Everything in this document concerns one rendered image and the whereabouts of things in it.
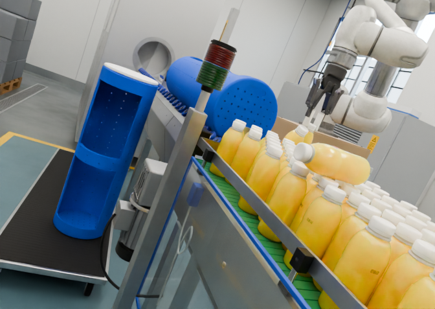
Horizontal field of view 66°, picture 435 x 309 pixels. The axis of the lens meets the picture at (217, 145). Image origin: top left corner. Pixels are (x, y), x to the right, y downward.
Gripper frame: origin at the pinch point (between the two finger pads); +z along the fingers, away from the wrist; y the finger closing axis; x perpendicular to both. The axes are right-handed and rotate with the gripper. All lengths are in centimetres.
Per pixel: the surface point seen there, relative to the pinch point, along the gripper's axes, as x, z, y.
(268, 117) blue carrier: -17.8, 6.2, 6.8
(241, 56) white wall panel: -513, -49, -193
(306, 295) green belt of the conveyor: 61, 27, 34
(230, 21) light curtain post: -158, -43, -15
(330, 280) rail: 66, 20, 37
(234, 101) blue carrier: -17.7, 5.0, 23.9
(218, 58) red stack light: 29, -5, 54
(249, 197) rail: 38, 21, 37
